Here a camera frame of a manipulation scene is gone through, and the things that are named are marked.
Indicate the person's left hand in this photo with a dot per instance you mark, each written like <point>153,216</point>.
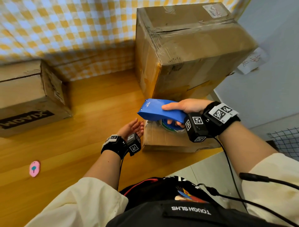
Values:
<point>130,129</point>

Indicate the person's right hand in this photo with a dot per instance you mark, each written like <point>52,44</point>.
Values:
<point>194,105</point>

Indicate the blue tape dispenser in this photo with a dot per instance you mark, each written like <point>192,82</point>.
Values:
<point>156,111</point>

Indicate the small plain cardboard box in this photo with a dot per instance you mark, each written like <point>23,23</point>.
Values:
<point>163,140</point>

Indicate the cardboard box with white label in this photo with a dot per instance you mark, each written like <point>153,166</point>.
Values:
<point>198,46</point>

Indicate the cardboard box with black print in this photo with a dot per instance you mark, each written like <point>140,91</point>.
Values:
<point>21,93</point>

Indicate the person's right forearm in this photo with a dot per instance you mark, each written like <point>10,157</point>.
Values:
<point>245,149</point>

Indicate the person's left forearm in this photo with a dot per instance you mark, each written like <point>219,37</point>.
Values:
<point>105,168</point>

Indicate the black printed garment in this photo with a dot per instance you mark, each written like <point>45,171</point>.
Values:
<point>151,194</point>

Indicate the white paper with red writing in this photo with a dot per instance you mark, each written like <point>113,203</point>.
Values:
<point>252,60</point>

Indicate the cream long-sleeved top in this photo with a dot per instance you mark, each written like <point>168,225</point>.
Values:
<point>81,203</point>

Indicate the pink box cutter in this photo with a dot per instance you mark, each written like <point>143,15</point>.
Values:
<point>34,168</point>

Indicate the yellow white checked cloth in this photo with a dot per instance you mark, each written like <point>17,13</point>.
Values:
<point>70,30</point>

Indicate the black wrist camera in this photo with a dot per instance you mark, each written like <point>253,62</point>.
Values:
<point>133,143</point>
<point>196,128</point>

